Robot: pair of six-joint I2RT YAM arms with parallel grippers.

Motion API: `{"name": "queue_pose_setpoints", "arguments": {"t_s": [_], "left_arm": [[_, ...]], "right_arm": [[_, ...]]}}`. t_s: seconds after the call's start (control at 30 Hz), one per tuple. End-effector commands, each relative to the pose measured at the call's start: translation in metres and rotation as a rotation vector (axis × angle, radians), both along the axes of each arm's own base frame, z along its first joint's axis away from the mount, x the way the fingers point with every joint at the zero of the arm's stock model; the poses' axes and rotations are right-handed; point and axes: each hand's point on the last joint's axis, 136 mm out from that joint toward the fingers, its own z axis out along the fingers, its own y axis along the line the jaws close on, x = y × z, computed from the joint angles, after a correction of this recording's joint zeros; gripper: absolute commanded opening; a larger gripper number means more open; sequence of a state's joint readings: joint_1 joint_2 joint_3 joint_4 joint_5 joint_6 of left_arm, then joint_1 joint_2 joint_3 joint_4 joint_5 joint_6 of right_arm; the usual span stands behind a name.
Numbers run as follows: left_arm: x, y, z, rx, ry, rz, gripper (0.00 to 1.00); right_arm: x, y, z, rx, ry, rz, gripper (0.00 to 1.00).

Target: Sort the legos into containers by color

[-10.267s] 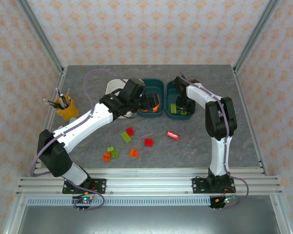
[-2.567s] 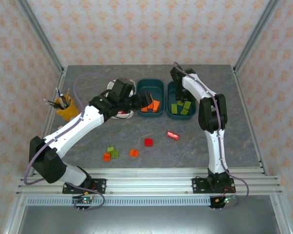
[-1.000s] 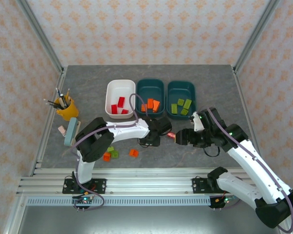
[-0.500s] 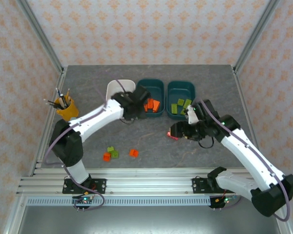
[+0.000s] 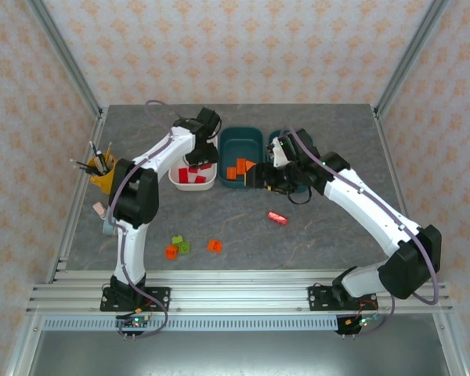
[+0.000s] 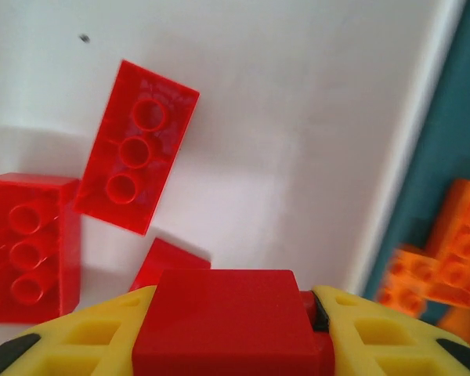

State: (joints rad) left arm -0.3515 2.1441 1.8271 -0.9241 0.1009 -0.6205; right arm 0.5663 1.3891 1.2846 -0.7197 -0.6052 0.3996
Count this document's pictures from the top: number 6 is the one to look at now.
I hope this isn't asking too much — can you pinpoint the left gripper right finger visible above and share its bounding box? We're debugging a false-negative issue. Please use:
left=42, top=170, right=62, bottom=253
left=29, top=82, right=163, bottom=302
left=310, top=284, right=470, bottom=376

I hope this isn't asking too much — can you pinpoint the long orange lego brick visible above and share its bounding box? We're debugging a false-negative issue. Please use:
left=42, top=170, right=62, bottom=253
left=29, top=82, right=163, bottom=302
left=425, top=177, right=470, bottom=311

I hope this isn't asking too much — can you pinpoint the small red lego brick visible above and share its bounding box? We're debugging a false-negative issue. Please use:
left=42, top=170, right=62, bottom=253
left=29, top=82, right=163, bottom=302
left=128, top=237, right=212, bottom=293

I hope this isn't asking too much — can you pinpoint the white plastic container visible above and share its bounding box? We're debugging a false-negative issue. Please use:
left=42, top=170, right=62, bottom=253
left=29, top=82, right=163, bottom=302
left=0, top=0, right=469, bottom=334

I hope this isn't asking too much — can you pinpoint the square red lego brick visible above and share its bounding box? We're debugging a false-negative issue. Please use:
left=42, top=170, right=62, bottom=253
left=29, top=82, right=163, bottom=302
left=132, top=269, right=336, bottom=376

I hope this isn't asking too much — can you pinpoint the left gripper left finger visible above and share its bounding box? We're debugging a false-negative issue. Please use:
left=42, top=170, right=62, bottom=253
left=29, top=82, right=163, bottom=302
left=0, top=284, right=158, bottom=376

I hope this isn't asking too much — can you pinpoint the translucent red lego brick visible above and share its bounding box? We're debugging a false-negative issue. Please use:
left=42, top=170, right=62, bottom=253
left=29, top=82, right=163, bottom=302
left=73, top=59, right=201, bottom=237

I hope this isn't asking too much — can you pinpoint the teal plastic container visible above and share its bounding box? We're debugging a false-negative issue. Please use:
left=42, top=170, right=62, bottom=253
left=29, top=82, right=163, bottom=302
left=359, top=0, right=470, bottom=346

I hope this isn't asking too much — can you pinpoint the long red lego brick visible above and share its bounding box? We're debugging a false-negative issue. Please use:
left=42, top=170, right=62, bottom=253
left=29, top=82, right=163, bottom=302
left=0, top=172, right=83, bottom=324

